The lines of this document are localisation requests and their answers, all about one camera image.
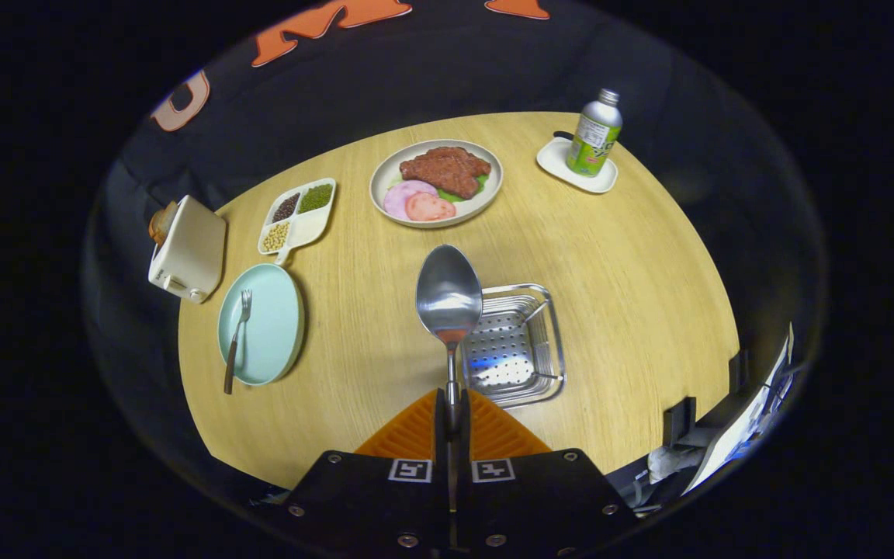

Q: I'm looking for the white divided tray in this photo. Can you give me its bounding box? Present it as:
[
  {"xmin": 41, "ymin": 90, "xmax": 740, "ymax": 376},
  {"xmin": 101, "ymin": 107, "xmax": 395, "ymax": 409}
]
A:
[{"xmin": 258, "ymin": 178, "xmax": 338, "ymax": 266}]

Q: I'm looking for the toasted bread slice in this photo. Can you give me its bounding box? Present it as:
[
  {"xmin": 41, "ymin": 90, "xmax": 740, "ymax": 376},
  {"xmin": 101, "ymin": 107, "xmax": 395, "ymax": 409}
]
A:
[{"xmin": 147, "ymin": 200, "xmax": 179, "ymax": 248}]

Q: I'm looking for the green lettuce leaf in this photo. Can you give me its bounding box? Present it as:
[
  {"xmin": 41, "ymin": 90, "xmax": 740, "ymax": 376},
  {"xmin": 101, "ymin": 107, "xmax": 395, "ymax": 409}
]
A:
[{"xmin": 435, "ymin": 172, "xmax": 490, "ymax": 204}]

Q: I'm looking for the pale pink ham slice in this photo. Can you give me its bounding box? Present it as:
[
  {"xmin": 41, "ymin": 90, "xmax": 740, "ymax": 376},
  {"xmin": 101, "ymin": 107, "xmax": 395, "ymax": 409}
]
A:
[{"xmin": 383, "ymin": 180, "xmax": 438, "ymax": 220}]

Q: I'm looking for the teal plate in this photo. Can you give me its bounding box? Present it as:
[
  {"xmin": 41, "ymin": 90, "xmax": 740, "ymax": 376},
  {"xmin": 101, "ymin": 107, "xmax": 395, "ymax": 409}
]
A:
[{"xmin": 217, "ymin": 263, "xmax": 307, "ymax": 387}]

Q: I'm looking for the reddish ham slice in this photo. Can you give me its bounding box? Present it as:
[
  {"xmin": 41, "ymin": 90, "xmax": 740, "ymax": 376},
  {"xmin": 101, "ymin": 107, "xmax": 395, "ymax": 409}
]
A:
[{"xmin": 405, "ymin": 192, "xmax": 457, "ymax": 223}]

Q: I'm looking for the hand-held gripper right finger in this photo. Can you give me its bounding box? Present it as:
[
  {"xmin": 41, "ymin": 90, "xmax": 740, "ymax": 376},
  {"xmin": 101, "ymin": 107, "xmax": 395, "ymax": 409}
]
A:
[{"xmin": 455, "ymin": 388, "xmax": 638, "ymax": 559}]

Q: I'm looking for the black bracket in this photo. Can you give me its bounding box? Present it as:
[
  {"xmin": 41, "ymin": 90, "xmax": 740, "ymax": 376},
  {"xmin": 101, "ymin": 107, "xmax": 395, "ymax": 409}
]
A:
[{"xmin": 663, "ymin": 396, "xmax": 698, "ymax": 447}]

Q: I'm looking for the white square coaster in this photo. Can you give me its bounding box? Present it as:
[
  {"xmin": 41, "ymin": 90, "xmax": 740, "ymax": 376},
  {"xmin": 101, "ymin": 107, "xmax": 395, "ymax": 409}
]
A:
[{"xmin": 536, "ymin": 136, "xmax": 619, "ymax": 194}]

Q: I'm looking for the perforated metal basket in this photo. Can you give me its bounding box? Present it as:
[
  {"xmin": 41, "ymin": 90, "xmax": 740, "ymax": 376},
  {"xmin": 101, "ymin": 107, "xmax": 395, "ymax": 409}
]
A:
[{"xmin": 459, "ymin": 283, "xmax": 567, "ymax": 410}]

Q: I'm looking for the pile of green mung beans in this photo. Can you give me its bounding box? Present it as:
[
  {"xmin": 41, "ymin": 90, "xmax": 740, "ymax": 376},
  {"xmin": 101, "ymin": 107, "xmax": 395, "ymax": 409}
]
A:
[{"xmin": 297, "ymin": 183, "xmax": 334, "ymax": 214}]

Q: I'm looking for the fork with wooden handle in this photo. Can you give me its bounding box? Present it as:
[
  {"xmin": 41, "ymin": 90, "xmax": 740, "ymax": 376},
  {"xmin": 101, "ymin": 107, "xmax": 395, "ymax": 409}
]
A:
[{"xmin": 223, "ymin": 289, "xmax": 253, "ymax": 395}]

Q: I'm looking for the green drink bottle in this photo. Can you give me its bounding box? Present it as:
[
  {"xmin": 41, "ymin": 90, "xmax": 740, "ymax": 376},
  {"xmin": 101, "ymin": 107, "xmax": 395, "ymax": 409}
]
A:
[{"xmin": 566, "ymin": 88, "xmax": 623, "ymax": 178}]

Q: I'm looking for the white toaster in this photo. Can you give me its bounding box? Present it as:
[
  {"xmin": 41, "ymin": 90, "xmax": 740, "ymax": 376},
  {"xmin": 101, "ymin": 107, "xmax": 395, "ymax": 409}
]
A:
[{"xmin": 147, "ymin": 195, "xmax": 228, "ymax": 304}]

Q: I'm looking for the metal spoon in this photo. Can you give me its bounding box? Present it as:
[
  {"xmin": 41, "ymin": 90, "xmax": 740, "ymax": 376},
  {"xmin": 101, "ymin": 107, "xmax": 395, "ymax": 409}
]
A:
[{"xmin": 415, "ymin": 244, "xmax": 484, "ymax": 436}]

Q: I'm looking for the brown steak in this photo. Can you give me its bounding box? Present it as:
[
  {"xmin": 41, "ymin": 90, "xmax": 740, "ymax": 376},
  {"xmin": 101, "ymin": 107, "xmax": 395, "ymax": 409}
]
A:
[{"xmin": 399, "ymin": 146, "xmax": 493, "ymax": 200}]

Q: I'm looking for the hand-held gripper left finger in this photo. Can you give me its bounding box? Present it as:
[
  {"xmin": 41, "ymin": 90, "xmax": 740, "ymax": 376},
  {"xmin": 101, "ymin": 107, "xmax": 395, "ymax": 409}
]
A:
[{"xmin": 280, "ymin": 388, "xmax": 448, "ymax": 559}]

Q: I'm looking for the beige dinner plate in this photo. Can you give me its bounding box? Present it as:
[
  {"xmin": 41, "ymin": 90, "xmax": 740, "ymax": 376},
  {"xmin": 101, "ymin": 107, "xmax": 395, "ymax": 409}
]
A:
[{"xmin": 369, "ymin": 139, "xmax": 504, "ymax": 228}]

